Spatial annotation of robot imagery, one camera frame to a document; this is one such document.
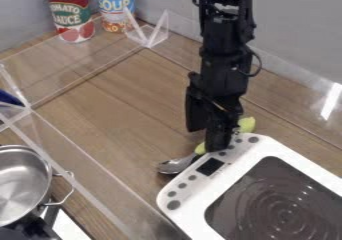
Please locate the blue object at left edge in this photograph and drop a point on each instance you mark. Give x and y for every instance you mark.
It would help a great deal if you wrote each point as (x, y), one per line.
(9, 99)

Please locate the black stove under pot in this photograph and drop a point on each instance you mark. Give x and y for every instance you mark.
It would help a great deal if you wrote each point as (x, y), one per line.
(35, 226)

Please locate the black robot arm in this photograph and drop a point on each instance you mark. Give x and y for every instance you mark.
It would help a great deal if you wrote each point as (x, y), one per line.
(228, 27)

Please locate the stainless steel pot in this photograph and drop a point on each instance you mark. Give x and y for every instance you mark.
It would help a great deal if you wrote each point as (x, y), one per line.
(26, 179)

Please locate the tomato sauce can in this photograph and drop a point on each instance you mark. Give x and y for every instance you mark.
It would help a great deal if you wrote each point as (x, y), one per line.
(73, 20)

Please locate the clear acrylic corner bracket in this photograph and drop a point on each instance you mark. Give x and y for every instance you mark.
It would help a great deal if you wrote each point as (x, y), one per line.
(146, 35)

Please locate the alphabet soup can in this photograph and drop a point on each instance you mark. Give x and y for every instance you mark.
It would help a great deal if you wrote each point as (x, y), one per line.
(113, 11)

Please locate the green handled metal spoon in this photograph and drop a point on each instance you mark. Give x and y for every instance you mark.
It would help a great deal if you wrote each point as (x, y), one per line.
(174, 166)

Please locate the clear acrylic left bracket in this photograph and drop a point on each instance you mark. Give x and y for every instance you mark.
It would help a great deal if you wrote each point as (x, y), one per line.
(15, 106)

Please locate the white and black stove top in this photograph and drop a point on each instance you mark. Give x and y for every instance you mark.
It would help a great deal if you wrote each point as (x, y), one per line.
(257, 191)

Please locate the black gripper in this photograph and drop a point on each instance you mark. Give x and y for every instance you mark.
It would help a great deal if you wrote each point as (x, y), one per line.
(214, 92)

